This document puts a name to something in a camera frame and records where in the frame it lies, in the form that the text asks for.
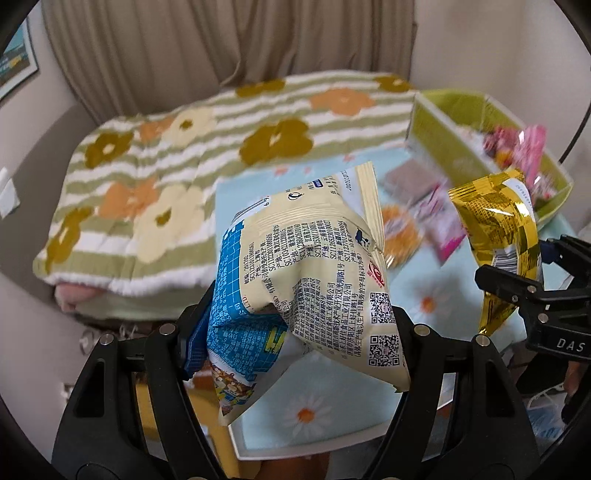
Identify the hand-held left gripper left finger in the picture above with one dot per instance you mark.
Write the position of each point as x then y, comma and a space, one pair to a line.
196, 344

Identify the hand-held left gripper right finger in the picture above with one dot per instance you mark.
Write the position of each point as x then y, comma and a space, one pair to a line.
418, 350

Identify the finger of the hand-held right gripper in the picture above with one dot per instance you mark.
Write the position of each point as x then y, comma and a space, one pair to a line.
570, 258
508, 284

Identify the gold snack packet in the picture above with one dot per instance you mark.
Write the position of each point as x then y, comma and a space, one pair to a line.
494, 217

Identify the pink red striped snack packet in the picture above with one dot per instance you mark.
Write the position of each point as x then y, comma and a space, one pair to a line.
531, 152

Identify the red white crinkled snack packet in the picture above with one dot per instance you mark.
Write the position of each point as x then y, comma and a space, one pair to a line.
501, 143

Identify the cream and blue snack packet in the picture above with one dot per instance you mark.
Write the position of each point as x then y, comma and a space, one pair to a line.
314, 258

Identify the green cardboard box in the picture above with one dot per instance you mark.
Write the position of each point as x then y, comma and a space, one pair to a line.
434, 134

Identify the light blue daisy tablecloth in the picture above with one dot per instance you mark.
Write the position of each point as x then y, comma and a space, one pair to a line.
452, 323

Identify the magenta snack packet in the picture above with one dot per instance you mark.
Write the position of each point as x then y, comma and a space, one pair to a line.
452, 251

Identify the pink white snack packet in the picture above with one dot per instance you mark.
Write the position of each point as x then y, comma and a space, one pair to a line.
438, 217

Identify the yellow object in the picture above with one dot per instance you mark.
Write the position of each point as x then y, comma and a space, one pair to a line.
220, 445

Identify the white orange snack packet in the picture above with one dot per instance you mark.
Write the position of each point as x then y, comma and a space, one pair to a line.
399, 236

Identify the pink bedding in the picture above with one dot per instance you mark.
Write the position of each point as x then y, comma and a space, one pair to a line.
81, 297

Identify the brown snack packet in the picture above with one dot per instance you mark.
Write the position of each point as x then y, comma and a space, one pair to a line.
408, 177

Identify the floral striped blanket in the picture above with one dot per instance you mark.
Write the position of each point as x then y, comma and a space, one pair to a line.
138, 194

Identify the beige pleated curtain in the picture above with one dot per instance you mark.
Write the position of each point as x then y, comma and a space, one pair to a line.
184, 46

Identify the framed picture of houses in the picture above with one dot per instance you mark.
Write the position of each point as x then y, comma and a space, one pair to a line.
14, 60

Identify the white paper on wall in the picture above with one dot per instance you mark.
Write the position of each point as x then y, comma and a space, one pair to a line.
7, 194

